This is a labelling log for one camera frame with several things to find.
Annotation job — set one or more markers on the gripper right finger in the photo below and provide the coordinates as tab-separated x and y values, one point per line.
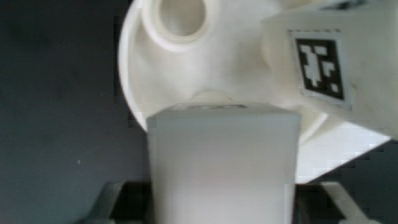
326	206

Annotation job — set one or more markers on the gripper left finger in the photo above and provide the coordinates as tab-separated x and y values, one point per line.
122	205

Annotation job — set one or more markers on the white round stool seat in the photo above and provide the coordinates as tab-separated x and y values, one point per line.
193	63

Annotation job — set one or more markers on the white stool leg with tag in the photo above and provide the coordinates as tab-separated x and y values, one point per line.
332	52

